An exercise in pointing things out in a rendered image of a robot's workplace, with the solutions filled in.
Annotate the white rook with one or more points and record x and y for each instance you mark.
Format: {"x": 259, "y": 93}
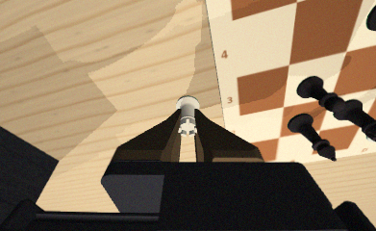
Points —
{"x": 187, "y": 124}

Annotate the brown and cream chessboard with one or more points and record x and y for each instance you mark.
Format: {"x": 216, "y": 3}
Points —
{"x": 263, "y": 49}

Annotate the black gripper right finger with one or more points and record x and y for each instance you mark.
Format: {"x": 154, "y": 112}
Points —
{"x": 221, "y": 145}

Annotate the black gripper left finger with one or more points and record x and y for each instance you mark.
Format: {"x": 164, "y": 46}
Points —
{"x": 155, "y": 143}

